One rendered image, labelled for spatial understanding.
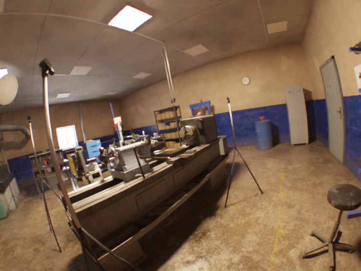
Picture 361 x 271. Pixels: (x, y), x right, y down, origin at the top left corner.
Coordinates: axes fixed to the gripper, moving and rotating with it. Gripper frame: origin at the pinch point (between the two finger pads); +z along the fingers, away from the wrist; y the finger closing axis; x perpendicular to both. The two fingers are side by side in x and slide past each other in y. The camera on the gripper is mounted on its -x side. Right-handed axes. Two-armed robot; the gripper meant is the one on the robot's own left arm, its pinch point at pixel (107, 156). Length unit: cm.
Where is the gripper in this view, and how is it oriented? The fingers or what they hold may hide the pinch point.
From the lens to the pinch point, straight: 173.4
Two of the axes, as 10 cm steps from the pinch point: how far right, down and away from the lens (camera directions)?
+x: 1.8, 9.8, 1.0
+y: 5.6, -1.8, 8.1
